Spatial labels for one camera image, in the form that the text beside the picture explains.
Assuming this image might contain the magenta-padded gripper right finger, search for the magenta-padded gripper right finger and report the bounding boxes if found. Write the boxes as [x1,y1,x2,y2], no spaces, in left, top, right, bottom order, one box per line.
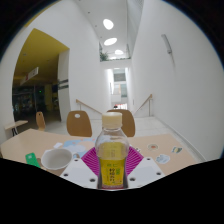
[125,145,166,190]

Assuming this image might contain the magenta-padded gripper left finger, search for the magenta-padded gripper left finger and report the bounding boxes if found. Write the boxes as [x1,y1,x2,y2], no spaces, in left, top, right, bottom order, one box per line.
[59,146,100,190]

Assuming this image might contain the clear bottle with yellow drink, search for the clear bottle with yellow drink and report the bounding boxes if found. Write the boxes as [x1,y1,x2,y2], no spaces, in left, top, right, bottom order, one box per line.
[94,111,130,191]

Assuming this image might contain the pale blue table sticker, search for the pale blue table sticker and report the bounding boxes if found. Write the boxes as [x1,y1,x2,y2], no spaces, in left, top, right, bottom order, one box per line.
[155,153,171,164]

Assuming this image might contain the round orange-centred table sticker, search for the round orange-centred table sticker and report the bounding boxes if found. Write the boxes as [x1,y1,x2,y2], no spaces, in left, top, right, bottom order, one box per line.
[147,143,160,152]

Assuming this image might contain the white ceramic mug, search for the white ceramic mug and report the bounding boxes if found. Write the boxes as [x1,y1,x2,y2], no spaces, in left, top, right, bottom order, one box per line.
[40,147,81,172]

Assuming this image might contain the pastel colourful paper sheet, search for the pastel colourful paper sheet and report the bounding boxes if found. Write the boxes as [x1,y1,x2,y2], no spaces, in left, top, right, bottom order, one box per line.
[62,139,98,155]

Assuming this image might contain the green and yellow table sticker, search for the green and yellow table sticker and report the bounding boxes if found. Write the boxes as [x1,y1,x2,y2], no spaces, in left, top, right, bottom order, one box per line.
[170,146,184,155]

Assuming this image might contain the wooden chair with white label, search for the wooden chair with white label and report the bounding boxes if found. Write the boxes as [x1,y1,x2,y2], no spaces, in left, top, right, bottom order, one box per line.
[66,110,93,138]
[107,108,136,138]

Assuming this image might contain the small green box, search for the small green box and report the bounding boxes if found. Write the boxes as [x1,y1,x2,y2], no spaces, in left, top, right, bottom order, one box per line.
[25,152,42,169]

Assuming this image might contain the narrow wooden chair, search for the narrow wooden chair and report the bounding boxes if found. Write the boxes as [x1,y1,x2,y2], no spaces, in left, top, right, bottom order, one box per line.
[35,111,47,132]

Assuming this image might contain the wooden stair handrail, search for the wooden stair handrail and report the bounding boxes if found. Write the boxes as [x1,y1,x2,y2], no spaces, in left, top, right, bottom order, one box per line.
[133,93,154,117]
[75,98,103,115]

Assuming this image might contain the light wooden side table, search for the light wooden side table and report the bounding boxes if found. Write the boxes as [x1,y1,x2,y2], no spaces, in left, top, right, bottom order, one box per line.
[3,119,29,137]

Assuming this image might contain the dark shop shelf unit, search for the dark shop shelf unit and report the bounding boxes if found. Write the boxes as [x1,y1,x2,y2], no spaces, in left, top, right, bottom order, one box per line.
[12,85,54,118]

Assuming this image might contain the hanging white and red sign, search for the hanging white and red sign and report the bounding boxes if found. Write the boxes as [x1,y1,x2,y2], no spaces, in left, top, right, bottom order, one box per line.
[19,66,40,86]

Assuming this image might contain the green balcony plant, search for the green balcony plant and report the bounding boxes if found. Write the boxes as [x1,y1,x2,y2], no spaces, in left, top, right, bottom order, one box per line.
[99,50,110,62]

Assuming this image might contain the round ceiling lights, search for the round ceiling lights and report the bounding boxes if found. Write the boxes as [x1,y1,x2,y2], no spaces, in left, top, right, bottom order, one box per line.
[102,18,125,56]

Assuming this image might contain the dark wall sign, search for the dark wall sign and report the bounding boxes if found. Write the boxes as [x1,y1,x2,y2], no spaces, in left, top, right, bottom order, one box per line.
[57,78,70,90]

